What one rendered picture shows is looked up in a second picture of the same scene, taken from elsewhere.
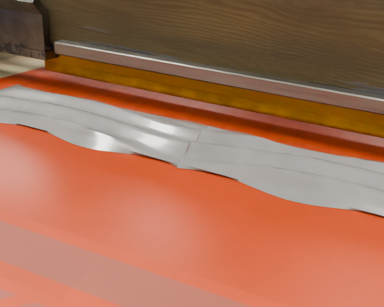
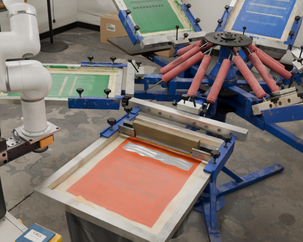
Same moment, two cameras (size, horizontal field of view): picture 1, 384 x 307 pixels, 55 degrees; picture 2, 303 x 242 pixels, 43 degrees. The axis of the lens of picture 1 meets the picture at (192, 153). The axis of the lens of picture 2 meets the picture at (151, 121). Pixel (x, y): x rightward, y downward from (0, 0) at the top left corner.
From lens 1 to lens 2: 1.64 m
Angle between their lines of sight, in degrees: 9
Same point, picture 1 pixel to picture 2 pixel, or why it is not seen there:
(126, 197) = (147, 162)
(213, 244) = (155, 167)
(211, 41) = (160, 139)
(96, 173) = (144, 159)
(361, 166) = (178, 159)
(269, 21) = (168, 137)
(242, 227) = (158, 165)
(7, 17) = (128, 130)
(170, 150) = (153, 156)
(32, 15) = (132, 131)
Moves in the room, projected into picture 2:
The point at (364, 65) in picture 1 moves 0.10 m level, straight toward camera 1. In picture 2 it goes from (181, 145) to (169, 154)
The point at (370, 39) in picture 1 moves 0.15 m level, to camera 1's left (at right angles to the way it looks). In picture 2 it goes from (181, 142) to (150, 137)
